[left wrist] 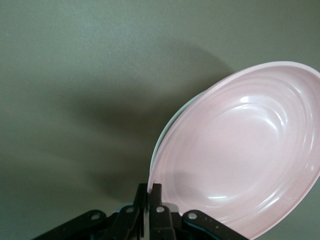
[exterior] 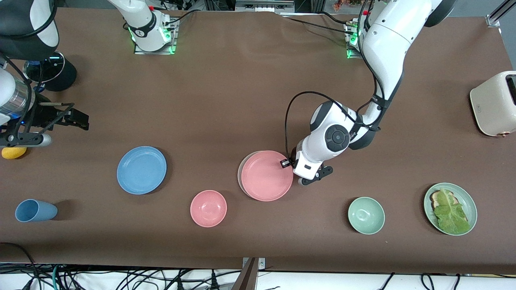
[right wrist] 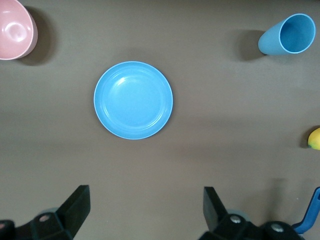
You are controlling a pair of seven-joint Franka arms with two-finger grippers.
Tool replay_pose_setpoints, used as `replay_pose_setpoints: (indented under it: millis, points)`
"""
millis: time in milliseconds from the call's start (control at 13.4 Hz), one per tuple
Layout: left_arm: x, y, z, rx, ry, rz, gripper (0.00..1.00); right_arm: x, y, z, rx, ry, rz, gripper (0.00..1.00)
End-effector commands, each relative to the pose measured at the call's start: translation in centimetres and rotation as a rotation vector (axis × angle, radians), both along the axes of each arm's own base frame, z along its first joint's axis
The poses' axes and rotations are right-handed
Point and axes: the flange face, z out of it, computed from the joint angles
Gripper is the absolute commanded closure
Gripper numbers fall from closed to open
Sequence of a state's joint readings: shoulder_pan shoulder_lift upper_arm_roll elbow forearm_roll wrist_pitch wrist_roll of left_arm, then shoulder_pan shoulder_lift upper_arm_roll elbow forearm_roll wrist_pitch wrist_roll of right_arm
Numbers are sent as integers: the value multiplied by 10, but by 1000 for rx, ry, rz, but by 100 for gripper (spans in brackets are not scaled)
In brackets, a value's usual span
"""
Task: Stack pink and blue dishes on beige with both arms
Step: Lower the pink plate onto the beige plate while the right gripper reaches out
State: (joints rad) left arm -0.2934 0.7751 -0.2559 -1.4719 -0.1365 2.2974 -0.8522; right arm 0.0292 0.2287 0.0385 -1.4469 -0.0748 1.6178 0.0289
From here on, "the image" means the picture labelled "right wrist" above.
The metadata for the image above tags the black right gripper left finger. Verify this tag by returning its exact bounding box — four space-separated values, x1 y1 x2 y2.
0 184 90 240

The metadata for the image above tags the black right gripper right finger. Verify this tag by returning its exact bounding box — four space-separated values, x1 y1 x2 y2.
202 186 304 240

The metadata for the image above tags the blue plate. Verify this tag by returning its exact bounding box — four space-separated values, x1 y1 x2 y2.
93 60 174 140

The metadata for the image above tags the yellow lemon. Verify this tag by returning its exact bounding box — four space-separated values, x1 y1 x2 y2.
307 127 320 150

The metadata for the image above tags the blue cup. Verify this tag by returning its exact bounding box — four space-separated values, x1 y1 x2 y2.
257 13 316 56

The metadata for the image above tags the pink bowl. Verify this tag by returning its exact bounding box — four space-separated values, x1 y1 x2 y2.
0 0 39 61

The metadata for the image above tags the black pot with blue handle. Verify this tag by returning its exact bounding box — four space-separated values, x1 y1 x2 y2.
292 186 320 235

